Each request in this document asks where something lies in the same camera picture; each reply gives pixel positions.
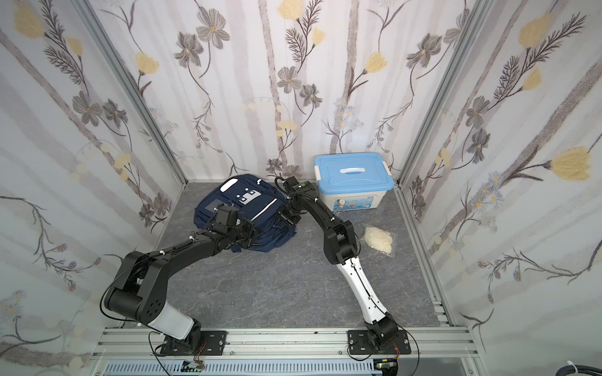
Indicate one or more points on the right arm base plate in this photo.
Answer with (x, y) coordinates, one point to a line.
(362, 342)

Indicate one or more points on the white box with blue lid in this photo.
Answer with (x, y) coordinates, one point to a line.
(352, 181)

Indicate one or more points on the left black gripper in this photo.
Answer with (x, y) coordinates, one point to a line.
(254, 234)

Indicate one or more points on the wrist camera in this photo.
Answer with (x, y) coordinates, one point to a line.
(292, 186)
(226, 218)

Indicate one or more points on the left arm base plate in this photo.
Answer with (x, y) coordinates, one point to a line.
(203, 343)

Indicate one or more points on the right small circuit board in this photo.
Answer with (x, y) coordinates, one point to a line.
(386, 366)

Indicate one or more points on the small green circuit board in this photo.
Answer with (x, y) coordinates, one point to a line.
(192, 366)

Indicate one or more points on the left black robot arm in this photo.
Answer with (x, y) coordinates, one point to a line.
(139, 291)

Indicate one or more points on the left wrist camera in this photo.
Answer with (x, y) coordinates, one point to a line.
(226, 218)

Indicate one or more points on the aluminium mounting rail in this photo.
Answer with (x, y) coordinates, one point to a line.
(294, 343)

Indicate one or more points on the white slotted cable duct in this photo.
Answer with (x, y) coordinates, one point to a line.
(243, 367)

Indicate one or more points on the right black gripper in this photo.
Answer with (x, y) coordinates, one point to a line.
(288, 215)

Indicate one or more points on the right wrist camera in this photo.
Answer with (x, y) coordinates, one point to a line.
(292, 186)

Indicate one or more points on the navy blue backpack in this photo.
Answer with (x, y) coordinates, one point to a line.
(258, 202)

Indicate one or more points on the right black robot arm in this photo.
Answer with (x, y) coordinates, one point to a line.
(341, 248)

